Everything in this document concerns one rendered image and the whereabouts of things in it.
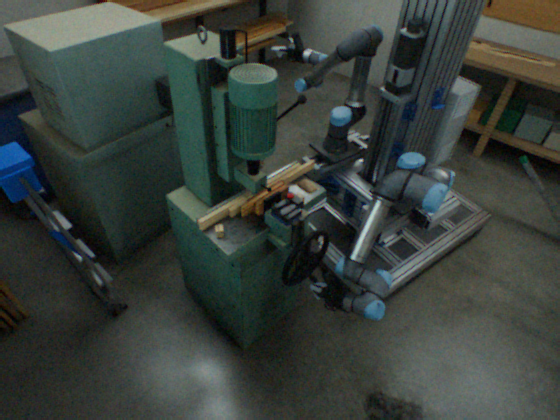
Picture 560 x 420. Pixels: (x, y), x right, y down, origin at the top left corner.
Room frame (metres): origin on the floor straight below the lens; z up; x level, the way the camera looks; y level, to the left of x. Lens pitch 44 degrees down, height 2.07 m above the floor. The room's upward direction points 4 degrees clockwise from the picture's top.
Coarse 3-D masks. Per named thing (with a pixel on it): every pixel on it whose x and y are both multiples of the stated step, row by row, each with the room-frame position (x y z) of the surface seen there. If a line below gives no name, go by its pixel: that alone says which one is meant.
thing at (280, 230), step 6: (270, 210) 1.15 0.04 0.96; (270, 216) 1.12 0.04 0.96; (306, 216) 1.13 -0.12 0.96; (270, 222) 1.11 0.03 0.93; (276, 222) 1.09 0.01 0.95; (306, 222) 1.14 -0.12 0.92; (276, 228) 1.09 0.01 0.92; (282, 228) 1.07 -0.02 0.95; (288, 228) 1.06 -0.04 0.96; (306, 228) 1.14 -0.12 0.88; (276, 234) 1.09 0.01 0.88; (282, 234) 1.06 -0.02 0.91; (288, 234) 1.06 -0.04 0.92; (282, 240) 1.06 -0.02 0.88; (288, 240) 1.06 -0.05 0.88
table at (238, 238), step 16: (304, 176) 1.47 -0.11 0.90; (304, 192) 1.35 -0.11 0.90; (320, 192) 1.36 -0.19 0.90; (304, 208) 1.27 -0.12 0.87; (224, 224) 1.11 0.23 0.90; (240, 224) 1.12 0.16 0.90; (256, 224) 1.12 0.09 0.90; (208, 240) 1.03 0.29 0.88; (224, 240) 1.02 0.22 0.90; (240, 240) 1.02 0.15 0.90; (256, 240) 1.05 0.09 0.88; (272, 240) 1.07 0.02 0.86; (224, 256) 0.96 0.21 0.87
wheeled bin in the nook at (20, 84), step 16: (0, 64) 2.36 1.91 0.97; (16, 64) 2.38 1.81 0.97; (0, 80) 2.14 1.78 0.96; (16, 80) 2.17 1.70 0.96; (0, 96) 2.00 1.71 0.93; (16, 96) 2.07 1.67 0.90; (32, 96) 2.17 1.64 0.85; (0, 112) 1.99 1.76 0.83; (16, 112) 2.07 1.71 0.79; (0, 128) 1.97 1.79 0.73; (16, 128) 2.04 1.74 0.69; (0, 144) 1.94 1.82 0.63; (0, 192) 2.10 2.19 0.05; (48, 192) 2.08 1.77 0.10; (16, 208) 1.84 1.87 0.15
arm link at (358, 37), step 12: (348, 36) 1.90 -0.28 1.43; (360, 36) 1.88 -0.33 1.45; (336, 48) 1.90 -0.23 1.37; (348, 48) 1.86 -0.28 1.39; (360, 48) 1.86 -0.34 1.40; (324, 60) 1.94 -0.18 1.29; (336, 60) 1.89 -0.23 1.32; (348, 60) 1.87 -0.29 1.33; (312, 72) 1.97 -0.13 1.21; (324, 72) 1.93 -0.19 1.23; (300, 84) 1.99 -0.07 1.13; (312, 84) 1.99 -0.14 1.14
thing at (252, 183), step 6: (234, 168) 1.29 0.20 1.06; (240, 168) 1.28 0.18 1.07; (246, 168) 1.29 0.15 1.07; (234, 174) 1.29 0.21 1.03; (240, 174) 1.26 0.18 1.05; (246, 174) 1.25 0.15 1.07; (258, 174) 1.25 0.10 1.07; (264, 174) 1.25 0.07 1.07; (240, 180) 1.26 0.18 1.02; (246, 180) 1.24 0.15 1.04; (252, 180) 1.21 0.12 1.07; (258, 180) 1.21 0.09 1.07; (264, 180) 1.24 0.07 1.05; (246, 186) 1.24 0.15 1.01; (252, 186) 1.21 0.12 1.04; (258, 186) 1.21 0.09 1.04
